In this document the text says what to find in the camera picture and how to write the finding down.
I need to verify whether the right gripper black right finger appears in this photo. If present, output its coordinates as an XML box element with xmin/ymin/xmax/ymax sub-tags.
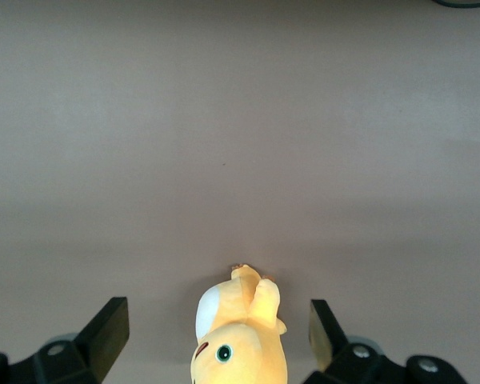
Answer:
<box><xmin>306</xmin><ymin>298</ymin><xmax>471</xmax><ymax>384</ymax></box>

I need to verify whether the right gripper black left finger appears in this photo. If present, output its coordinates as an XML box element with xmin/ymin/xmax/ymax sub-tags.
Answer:
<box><xmin>0</xmin><ymin>296</ymin><xmax>130</xmax><ymax>384</ymax></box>

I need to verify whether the yellow plush toy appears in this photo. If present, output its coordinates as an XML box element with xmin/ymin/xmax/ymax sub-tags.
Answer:
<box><xmin>190</xmin><ymin>262</ymin><xmax>289</xmax><ymax>384</ymax></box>

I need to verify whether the dark curved cable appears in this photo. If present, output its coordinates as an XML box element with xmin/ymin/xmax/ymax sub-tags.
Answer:
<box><xmin>430</xmin><ymin>0</ymin><xmax>480</xmax><ymax>10</ymax></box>

